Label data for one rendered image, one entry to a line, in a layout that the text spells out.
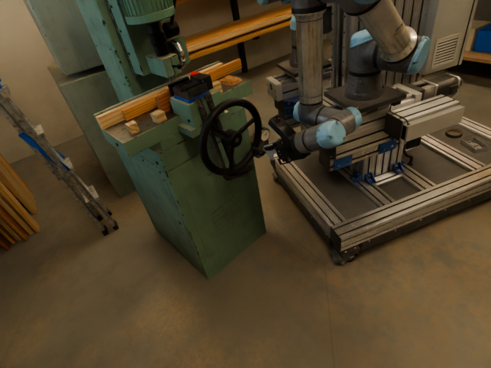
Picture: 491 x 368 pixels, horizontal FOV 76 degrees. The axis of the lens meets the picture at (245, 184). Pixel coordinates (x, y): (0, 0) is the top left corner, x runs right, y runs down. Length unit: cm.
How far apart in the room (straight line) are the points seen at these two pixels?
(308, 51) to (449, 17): 81
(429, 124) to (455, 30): 48
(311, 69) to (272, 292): 106
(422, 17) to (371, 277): 116
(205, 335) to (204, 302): 17
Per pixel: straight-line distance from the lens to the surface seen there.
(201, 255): 158
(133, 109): 129
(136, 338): 170
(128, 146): 115
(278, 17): 404
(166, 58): 129
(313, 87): 103
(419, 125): 137
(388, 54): 116
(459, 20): 171
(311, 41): 99
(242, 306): 161
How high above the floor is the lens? 137
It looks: 38 degrees down
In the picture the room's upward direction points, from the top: 12 degrees counter-clockwise
